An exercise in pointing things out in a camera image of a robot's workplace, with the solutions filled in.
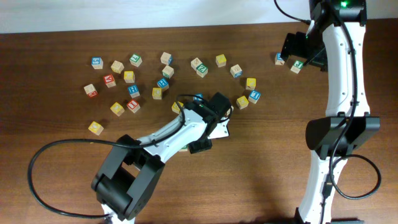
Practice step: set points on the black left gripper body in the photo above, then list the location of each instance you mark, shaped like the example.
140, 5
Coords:
202, 144

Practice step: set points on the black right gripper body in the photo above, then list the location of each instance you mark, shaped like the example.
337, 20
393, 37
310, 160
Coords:
308, 48

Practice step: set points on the yellow S block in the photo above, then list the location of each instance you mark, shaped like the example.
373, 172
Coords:
176, 107

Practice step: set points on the green R block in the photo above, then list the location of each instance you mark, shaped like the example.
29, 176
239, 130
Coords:
184, 149

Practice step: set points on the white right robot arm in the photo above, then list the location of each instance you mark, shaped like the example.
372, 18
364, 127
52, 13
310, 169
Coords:
334, 42

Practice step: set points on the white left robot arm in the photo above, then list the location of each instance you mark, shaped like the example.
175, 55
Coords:
128, 176

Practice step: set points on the blue P block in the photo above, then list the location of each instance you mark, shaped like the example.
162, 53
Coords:
198, 97

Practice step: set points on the green J block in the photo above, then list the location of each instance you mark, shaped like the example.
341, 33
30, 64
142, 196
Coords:
297, 66

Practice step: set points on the yellow G block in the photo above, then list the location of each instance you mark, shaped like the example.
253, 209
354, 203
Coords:
242, 102

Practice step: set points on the blue block far right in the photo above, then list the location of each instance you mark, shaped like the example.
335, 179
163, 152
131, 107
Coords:
278, 59

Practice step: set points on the green Z block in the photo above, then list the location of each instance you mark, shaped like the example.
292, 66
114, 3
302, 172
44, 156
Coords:
202, 70

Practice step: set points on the blue T block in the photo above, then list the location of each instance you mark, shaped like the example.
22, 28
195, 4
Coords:
254, 96

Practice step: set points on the wooden shell block blue side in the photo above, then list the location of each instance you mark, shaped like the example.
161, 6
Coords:
236, 71

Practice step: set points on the yellow K block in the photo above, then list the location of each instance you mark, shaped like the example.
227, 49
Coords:
250, 83

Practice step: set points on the wooden block by Z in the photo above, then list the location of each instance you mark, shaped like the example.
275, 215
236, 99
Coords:
195, 63

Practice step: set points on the blue tilted H block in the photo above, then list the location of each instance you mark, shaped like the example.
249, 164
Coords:
163, 84

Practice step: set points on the wooden block green side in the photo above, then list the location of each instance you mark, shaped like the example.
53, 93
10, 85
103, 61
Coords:
168, 71

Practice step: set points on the red I block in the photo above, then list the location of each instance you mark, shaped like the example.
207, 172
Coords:
133, 105

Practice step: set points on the green L block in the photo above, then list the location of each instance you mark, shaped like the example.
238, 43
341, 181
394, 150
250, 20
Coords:
135, 60

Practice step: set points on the plain wooden block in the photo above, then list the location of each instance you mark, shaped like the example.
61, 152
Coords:
117, 67

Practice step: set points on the red Y block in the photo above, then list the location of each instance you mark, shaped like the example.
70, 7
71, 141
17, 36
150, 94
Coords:
109, 80

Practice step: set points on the blue number five block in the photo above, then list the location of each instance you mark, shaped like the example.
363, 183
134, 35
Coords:
97, 63

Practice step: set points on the wooden block red side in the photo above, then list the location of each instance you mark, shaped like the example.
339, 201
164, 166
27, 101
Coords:
90, 90

